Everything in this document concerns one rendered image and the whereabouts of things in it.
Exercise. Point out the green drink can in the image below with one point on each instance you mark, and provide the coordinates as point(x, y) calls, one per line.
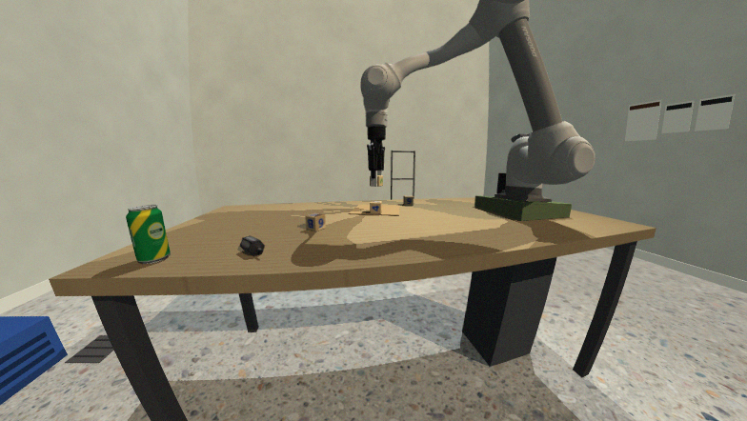
point(148, 234)

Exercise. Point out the tan mat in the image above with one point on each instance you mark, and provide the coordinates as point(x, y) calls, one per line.
point(385, 210)

